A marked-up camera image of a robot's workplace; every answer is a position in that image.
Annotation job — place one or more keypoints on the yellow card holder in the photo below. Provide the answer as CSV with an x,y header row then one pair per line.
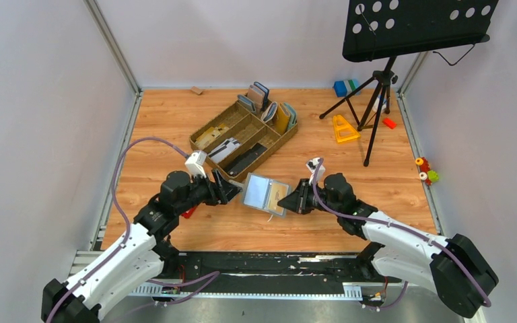
x,y
282,118

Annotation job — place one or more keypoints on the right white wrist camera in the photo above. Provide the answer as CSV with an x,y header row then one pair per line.
x,y
317,169

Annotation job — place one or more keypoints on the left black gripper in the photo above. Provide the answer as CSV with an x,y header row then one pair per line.
x,y
216,186

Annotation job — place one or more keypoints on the tan card in basket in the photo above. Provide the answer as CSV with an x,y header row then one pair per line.
x,y
210,135

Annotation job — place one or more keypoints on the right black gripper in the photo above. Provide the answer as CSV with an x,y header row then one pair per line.
x,y
303,196

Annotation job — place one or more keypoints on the woven divided basket tray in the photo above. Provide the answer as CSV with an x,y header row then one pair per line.
x,y
249,130

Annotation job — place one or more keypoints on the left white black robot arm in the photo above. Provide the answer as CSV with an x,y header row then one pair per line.
x,y
143,252

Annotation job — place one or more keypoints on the gold card magnetic stripe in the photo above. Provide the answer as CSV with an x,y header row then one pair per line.
x,y
240,184

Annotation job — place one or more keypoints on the small cardboard scrap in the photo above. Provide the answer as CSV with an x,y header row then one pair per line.
x,y
196,90

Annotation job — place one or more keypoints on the black white cards stack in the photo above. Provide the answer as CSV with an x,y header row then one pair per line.
x,y
223,150

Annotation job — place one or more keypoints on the red green toy figure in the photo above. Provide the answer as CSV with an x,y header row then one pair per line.
x,y
426,174

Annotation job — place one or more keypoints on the blue tan card holder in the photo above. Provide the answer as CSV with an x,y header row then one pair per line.
x,y
258,95

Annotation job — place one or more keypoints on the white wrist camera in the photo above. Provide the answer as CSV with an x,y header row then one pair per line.
x,y
317,169
195,163

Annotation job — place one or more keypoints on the yellow triangular toy block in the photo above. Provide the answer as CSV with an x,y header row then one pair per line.
x,y
343,130

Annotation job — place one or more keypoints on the blue green toy block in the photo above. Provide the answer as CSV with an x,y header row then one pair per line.
x,y
345,87

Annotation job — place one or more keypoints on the white gold VIP card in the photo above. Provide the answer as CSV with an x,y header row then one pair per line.
x,y
278,191

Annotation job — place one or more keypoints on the black music stand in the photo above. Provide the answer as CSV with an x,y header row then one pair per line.
x,y
388,29

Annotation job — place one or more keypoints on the small red toy brick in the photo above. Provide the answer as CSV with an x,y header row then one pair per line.
x,y
389,123

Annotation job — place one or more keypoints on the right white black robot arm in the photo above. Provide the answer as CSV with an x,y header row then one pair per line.
x,y
453,268

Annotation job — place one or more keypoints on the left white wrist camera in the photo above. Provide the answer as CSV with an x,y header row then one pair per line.
x,y
195,163

